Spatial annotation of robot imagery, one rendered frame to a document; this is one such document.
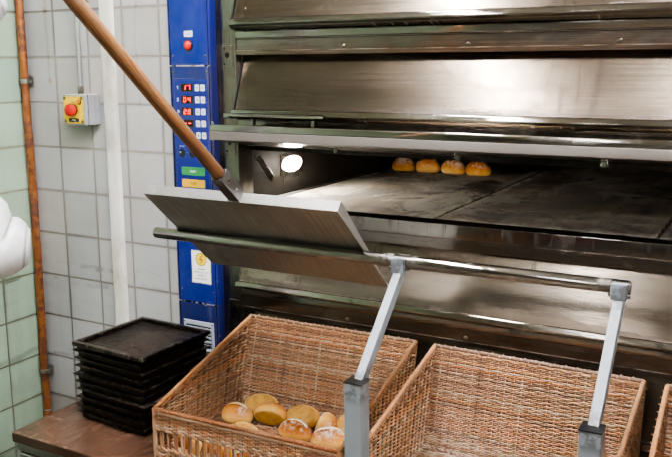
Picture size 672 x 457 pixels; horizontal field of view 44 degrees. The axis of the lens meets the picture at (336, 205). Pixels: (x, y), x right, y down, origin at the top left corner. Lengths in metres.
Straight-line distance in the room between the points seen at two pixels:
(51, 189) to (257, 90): 0.95
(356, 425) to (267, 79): 1.11
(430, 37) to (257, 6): 0.54
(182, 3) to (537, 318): 1.37
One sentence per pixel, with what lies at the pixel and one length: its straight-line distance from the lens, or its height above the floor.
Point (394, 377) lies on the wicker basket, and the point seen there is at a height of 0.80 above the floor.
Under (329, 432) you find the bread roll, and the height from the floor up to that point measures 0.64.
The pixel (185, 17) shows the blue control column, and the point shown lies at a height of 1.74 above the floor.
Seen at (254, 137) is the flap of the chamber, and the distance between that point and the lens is 2.30.
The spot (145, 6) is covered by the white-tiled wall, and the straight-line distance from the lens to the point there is 2.72.
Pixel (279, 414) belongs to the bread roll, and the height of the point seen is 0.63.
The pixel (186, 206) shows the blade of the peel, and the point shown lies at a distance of 2.08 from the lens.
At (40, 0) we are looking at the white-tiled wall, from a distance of 3.04.
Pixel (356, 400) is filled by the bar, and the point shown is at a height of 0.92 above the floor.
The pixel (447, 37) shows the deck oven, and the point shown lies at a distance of 2.19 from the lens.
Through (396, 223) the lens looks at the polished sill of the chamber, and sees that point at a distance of 2.28.
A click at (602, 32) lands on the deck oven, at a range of 2.08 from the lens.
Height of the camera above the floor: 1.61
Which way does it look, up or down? 10 degrees down
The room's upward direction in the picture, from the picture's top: straight up
